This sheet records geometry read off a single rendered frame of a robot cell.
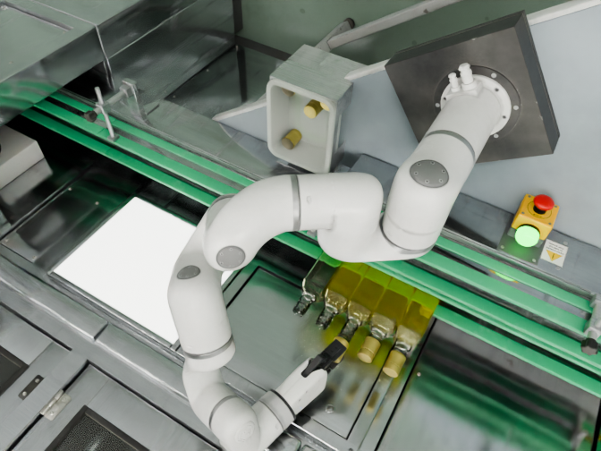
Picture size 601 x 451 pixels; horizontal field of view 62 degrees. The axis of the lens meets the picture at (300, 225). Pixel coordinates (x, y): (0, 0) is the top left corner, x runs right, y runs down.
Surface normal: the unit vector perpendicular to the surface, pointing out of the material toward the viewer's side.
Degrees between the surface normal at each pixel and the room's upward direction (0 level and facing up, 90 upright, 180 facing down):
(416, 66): 1
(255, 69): 90
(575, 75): 0
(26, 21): 90
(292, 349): 90
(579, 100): 0
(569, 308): 90
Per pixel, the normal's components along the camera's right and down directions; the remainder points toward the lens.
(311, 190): 0.07, -0.36
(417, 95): -0.51, 0.66
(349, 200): 0.11, 0.04
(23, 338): 0.04, -0.64
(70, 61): 0.86, 0.40
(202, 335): 0.21, 0.37
